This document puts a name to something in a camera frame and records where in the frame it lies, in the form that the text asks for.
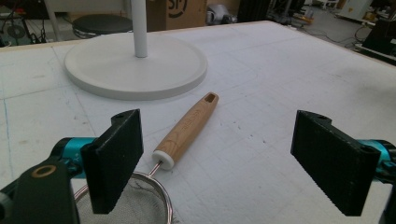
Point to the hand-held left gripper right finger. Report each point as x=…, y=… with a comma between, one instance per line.
x=334, y=161

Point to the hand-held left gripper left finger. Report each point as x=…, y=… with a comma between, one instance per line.
x=113, y=161

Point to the white round stand base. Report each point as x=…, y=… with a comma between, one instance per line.
x=135, y=67

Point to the black round stool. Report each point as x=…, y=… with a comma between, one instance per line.
x=102, y=25

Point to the brown cardboard box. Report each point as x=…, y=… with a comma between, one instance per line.
x=176, y=13

